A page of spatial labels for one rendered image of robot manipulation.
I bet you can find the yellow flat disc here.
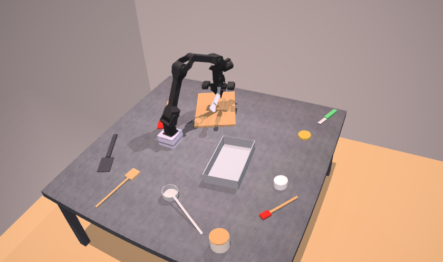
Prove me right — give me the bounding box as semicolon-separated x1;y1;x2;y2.
298;131;311;140

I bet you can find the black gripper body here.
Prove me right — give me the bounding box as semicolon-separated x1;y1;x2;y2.
201;75;235;90

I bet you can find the light orange wooden board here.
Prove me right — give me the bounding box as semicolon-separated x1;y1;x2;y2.
194;92;236;128

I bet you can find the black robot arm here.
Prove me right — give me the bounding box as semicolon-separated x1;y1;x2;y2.
160;53;234;138

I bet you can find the dark grey spatula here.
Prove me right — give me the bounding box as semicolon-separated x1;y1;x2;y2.
97;134;118;172

